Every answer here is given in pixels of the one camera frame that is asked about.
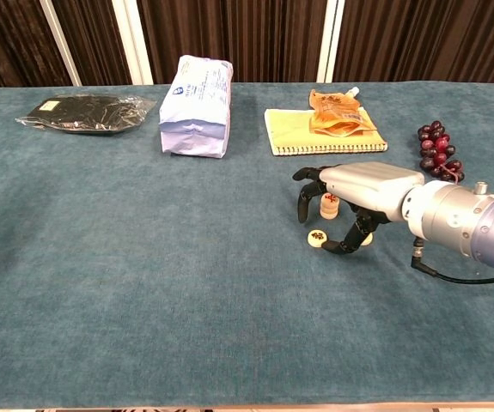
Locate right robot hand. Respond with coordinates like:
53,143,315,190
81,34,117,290
291,161,426,256

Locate purple grape bunch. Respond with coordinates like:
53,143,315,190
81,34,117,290
417,120,466,185

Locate orange spout pouch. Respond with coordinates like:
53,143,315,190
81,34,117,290
308,87,379,137

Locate spiral bound notebook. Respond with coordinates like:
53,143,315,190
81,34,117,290
264,106,388,157

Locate white blue paper package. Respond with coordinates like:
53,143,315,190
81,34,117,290
158,54,234,160

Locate dark brown pleated curtain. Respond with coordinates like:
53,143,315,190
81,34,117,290
0,0,494,89

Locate teal table cloth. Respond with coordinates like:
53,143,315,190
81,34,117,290
0,82,494,409

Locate black gloves in plastic bag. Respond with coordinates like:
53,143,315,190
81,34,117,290
14,93,157,136

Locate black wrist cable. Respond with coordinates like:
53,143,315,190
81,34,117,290
409,239,494,284

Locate white partition post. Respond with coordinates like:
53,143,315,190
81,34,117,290
111,0,155,86
316,0,345,83

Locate thin grey partition post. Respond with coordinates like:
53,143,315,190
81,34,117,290
39,0,83,87

